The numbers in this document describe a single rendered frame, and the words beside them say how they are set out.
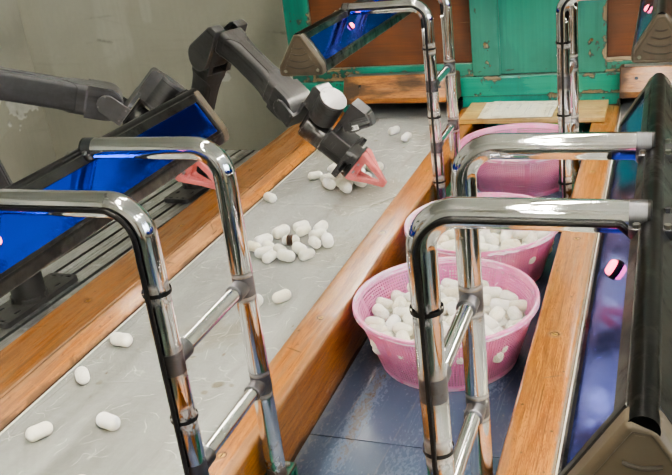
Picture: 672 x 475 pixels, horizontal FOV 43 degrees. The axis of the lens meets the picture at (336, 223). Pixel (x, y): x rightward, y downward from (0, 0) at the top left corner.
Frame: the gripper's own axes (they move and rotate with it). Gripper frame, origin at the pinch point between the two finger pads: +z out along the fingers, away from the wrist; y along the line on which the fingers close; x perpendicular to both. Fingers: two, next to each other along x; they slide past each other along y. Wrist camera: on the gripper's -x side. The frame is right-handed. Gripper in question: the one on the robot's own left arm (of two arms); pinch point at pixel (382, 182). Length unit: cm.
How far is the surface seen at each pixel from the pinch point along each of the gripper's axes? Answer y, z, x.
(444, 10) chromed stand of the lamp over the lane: 11.9, -11.1, -32.2
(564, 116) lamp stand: -3.5, 18.6, -34.7
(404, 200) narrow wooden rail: -11.6, 5.6, -5.8
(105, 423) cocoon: -84, -8, 6
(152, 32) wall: 143, -112, 84
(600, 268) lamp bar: -97, 17, -56
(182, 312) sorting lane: -54, -12, 12
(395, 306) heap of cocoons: -48, 14, -10
